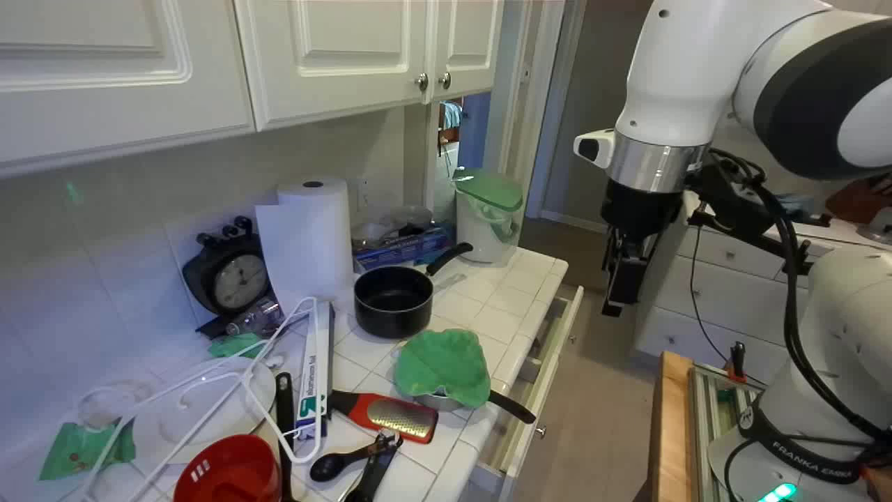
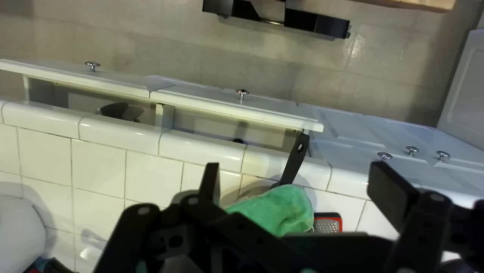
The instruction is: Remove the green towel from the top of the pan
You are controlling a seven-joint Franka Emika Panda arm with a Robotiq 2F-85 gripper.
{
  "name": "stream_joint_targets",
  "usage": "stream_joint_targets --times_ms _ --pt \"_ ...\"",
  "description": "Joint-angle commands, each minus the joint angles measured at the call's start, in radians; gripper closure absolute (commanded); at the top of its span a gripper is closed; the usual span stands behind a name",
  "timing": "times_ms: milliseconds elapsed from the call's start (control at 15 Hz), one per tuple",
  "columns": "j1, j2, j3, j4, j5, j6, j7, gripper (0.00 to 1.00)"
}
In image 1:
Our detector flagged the black measuring spoons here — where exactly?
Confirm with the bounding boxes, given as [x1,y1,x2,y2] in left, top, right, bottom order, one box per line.
[309,432,405,502]

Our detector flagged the black saucepan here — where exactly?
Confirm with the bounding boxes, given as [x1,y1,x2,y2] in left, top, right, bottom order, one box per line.
[355,242,470,341]

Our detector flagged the small pan under towel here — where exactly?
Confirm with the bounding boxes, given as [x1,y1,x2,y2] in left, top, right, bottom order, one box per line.
[422,392,539,424]

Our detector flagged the white wire rack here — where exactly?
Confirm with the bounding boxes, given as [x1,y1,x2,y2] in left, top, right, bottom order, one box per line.
[65,294,330,502]

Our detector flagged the green lid plastic container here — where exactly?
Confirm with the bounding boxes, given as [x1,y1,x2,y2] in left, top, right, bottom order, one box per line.
[455,170,525,265]

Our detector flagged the black handled utensil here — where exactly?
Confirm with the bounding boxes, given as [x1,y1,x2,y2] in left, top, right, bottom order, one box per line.
[277,371,292,502]

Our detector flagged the white upper cabinets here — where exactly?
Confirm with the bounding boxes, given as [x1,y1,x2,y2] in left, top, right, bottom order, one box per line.
[0,0,508,175]

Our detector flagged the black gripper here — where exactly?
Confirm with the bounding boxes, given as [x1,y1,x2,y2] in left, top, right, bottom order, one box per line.
[600,181,680,319]

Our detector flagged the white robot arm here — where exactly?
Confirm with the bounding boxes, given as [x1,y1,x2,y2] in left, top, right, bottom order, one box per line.
[575,0,892,502]

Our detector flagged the green towel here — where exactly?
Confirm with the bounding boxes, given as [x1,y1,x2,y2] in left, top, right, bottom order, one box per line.
[392,329,491,408]

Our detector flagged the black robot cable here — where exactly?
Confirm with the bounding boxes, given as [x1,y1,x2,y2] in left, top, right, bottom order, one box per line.
[685,150,892,485]

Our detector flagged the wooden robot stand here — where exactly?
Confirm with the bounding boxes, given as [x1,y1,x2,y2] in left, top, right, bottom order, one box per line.
[647,351,700,502]

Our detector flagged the green packet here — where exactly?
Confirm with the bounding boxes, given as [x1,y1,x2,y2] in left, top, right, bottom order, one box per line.
[38,422,136,479]

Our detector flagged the white long box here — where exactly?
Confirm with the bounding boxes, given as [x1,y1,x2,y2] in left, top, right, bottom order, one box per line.
[296,301,331,440]

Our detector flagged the white paper towel roll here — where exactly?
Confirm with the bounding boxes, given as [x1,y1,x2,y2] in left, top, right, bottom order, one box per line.
[253,180,355,311]

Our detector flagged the black kitchen scale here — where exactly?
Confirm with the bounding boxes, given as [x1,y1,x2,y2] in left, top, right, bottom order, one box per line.
[182,216,271,337]

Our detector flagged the open white drawer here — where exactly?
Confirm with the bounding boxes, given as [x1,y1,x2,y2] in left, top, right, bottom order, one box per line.
[468,287,586,502]

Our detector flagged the blue foil box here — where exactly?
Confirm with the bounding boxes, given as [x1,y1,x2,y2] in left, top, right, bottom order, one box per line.
[355,227,455,270]

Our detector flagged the red handheld grater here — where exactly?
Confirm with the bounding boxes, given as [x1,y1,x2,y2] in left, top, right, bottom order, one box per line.
[330,392,437,445]

